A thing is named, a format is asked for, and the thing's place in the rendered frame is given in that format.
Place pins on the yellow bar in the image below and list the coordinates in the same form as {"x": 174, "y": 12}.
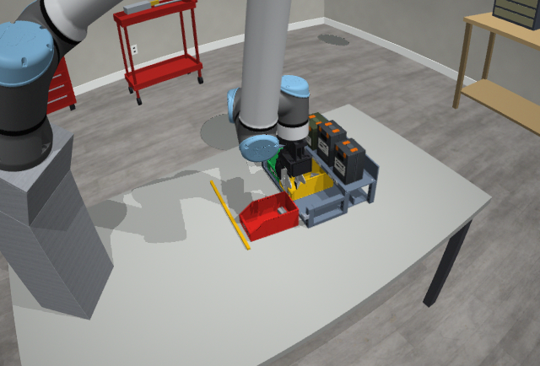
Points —
{"x": 230, "y": 216}

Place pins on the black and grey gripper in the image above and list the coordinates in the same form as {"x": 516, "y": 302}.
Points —
{"x": 300, "y": 165}

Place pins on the red bin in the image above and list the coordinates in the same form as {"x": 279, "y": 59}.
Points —
{"x": 254, "y": 215}

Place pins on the grey metal shelf rack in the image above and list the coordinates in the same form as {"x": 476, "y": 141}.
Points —
{"x": 337, "y": 205}

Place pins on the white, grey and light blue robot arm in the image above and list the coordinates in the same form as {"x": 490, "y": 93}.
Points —
{"x": 29, "y": 59}

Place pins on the green open bin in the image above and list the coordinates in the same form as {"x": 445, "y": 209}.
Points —
{"x": 271, "y": 165}

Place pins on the yellow open bin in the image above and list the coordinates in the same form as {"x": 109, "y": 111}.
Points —
{"x": 312, "y": 185}

